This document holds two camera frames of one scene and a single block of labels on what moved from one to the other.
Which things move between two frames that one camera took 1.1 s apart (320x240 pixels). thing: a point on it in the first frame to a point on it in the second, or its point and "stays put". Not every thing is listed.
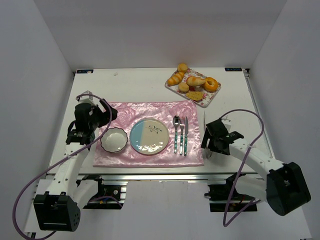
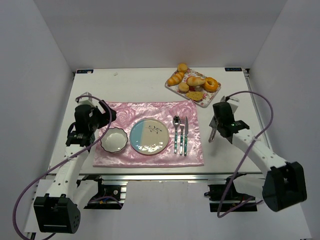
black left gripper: (104, 114) stays put
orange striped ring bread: (195, 80) stays put
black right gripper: (208, 137) to (216, 124)
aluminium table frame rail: (123, 177) stays put
